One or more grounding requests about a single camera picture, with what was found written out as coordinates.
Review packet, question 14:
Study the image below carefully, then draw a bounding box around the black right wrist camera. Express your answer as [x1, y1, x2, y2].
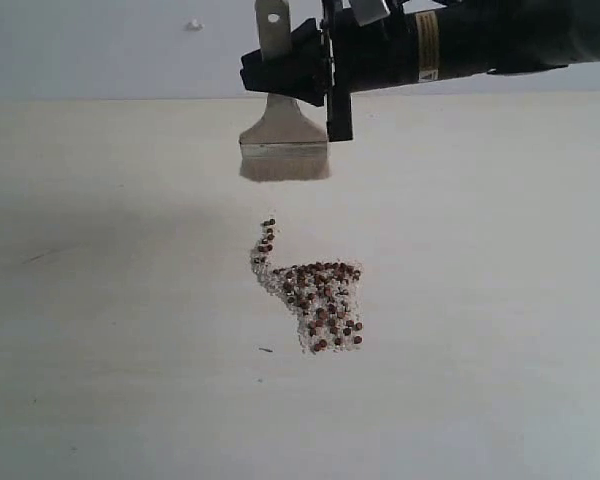
[349, 0, 391, 26]

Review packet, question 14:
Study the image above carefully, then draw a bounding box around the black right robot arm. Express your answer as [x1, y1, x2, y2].
[240, 1, 600, 142]

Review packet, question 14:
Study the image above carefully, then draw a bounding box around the pile of rice and pellets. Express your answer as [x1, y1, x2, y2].
[249, 217, 365, 355]

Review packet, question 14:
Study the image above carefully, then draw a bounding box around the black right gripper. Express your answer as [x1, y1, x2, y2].
[240, 1, 419, 142]

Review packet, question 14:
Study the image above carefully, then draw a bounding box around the white paint brush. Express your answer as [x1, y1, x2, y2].
[239, 1, 331, 182]

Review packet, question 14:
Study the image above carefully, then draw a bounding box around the white wall plug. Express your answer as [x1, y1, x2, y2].
[185, 19, 204, 32]

